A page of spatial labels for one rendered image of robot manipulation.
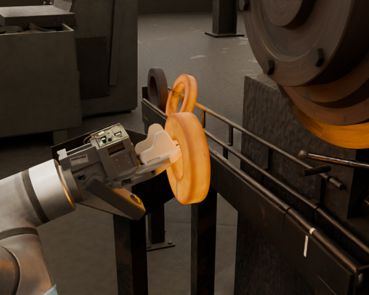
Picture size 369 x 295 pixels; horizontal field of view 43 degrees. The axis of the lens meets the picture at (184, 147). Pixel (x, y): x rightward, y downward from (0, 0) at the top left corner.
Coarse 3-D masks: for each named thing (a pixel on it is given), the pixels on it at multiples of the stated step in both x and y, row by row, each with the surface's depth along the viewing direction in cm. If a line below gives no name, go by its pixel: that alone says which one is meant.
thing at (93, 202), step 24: (72, 144) 118; (144, 192) 103; (168, 192) 111; (120, 216) 105; (144, 216) 106; (120, 240) 119; (144, 240) 121; (120, 264) 122; (144, 264) 124; (120, 288) 126; (144, 288) 127
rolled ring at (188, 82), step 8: (176, 80) 163; (184, 80) 156; (192, 80) 154; (176, 88) 163; (184, 88) 154; (192, 88) 152; (176, 96) 165; (184, 96) 152; (192, 96) 151; (168, 104) 165; (176, 104) 165; (184, 104) 151; (192, 104) 151; (168, 112) 163; (176, 112) 164
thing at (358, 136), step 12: (288, 96) 81; (300, 120) 78; (312, 120) 75; (312, 132) 75; (324, 132) 72; (336, 132) 69; (348, 132) 66; (360, 132) 64; (336, 144) 69; (348, 144) 67; (360, 144) 64
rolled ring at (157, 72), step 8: (152, 72) 174; (160, 72) 170; (152, 80) 180; (160, 80) 168; (152, 88) 182; (160, 88) 168; (152, 96) 182; (160, 96) 168; (168, 96) 169; (160, 104) 169
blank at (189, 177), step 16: (176, 128) 77; (192, 128) 74; (192, 144) 73; (176, 160) 83; (192, 160) 72; (208, 160) 73; (176, 176) 81; (192, 176) 73; (208, 176) 74; (176, 192) 82; (192, 192) 74
